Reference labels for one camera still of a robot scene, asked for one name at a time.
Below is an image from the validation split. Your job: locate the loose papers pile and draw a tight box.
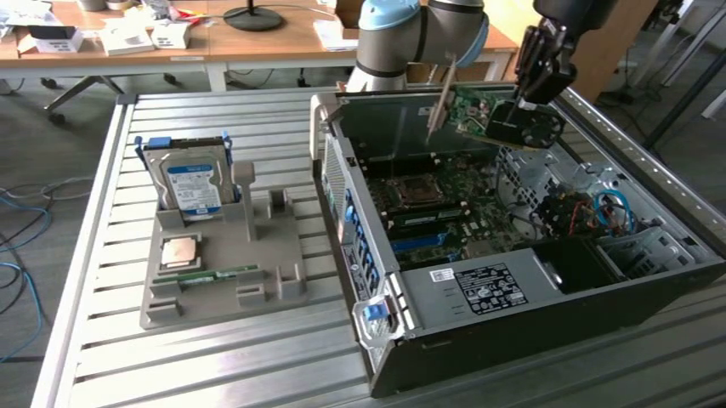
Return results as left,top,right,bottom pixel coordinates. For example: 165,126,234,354
0,6,63,31

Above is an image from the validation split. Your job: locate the white paper stack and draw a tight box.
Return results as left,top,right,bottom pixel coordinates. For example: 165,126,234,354
314,19,359,53

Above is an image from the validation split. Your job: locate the blue expansion slot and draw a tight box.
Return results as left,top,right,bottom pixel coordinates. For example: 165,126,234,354
390,235,449,252

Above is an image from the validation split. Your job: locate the red wire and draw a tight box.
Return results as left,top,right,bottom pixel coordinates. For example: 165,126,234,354
572,199,597,233

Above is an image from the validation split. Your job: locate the grey parts rack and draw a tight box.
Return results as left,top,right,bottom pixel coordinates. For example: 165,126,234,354
141,160,313,332

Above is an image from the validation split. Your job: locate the brown cardboard box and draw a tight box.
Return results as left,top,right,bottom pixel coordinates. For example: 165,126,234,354
334,0,365,29

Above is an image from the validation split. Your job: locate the grey floor cable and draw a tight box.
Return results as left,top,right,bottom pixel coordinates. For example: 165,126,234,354
0,176,95,201

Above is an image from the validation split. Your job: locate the blue data wire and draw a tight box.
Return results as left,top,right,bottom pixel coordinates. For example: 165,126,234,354
594,189,638,238

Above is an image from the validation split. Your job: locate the small white labelled box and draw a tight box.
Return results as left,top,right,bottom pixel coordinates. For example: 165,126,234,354
150,21,194,50

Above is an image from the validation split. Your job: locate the grey power supply unit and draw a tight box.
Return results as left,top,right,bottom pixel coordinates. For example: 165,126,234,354
398,248,564,329

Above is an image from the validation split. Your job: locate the loose green RAM stick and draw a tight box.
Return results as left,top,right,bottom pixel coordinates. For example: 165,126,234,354
154,265,262,285

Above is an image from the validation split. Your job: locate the silver CPU chip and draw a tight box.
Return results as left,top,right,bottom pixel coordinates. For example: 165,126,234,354
161,236,201,269

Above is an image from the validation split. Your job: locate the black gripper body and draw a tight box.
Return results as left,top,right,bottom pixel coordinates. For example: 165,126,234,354
533,0,616,34

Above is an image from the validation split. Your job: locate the CPU socket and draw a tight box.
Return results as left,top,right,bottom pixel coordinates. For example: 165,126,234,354
390,174,449,206

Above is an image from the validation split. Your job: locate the black open PC case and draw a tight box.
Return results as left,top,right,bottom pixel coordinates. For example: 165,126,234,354
309,77,726,400

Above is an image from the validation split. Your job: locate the hard disk with blue caddy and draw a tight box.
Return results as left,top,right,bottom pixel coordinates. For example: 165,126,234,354
134,131,238,223

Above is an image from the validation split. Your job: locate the flat white box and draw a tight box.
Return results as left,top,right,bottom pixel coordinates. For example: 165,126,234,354
96,20,157,57

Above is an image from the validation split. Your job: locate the white box with black lid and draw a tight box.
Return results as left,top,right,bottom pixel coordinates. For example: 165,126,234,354
27,25,86,54

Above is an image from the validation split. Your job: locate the wooden cabinet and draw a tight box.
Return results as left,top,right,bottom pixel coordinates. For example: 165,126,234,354
487,0,662,103

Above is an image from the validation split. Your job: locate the green motherboard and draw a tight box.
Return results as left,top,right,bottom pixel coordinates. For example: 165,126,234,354
362,153,544,272

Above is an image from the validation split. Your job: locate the silver disk bay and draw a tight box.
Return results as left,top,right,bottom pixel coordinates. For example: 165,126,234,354
594,226,698,280

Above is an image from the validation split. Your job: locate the green graphics card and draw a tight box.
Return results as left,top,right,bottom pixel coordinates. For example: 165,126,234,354
425,53,569,150

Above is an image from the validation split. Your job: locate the black round lamp base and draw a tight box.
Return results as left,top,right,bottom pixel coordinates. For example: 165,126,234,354
223,0,285,32

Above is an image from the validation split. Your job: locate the wooden desk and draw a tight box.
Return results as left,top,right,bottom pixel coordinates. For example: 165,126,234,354
0,0,521,93

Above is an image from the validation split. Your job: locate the blue floor cable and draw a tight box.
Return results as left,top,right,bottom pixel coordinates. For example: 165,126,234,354
0,193,54,254
0,261,47,363

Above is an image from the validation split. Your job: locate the perforated metal drive cage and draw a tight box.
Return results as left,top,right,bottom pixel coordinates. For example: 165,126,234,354
494,144,589,207

